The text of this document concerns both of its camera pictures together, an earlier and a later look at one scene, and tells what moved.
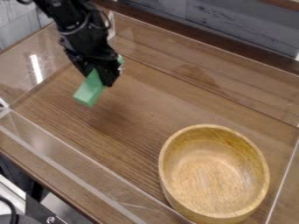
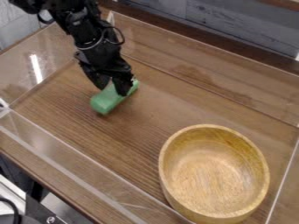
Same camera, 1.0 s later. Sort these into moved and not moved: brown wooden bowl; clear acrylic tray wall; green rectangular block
Moved: green rectangular block
Not moved: brown wooden bowl; clear acrylic tray wall
